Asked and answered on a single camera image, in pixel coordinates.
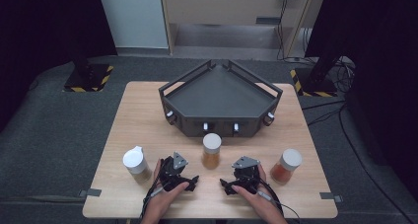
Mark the dark curtain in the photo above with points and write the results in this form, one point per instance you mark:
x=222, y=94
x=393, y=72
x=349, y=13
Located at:
x=39, y=26
x=384, y=53

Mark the brown spice jar flip lid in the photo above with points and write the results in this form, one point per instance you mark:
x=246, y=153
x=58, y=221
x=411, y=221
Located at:
x=135, y=161

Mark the person's right hand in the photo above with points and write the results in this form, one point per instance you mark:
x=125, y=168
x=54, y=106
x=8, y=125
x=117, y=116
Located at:
x=263, y=201

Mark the black corner storage rack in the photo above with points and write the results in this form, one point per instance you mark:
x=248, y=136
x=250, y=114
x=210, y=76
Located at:
x=220, y=92

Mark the person's left hand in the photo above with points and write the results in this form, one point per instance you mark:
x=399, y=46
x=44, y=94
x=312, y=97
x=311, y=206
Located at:
x=161, y=201

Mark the grey table edge bracket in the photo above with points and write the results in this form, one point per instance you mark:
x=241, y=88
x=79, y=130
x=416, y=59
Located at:
x=90, y=192
x=330, y=196

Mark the black stand post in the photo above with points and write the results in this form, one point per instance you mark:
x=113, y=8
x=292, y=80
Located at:
x=82, y=62
x=323, y=69

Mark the white panel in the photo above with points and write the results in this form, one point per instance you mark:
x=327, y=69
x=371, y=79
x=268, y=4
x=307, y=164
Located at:
x=134, y=16

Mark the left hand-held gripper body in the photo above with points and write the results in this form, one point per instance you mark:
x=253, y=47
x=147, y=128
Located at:
x=171, y=171

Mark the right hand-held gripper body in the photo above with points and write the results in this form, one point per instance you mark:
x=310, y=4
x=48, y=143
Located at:
x=246, y=176

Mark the grey cabinet label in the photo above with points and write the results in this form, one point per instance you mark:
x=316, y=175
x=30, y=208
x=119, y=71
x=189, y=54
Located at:
x=267, y=20

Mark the orange spice jar white lid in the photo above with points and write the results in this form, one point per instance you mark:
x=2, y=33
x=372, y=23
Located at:
x=211, y=151

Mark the white-lidded jar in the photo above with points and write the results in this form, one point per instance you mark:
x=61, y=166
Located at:
x=286, y=166

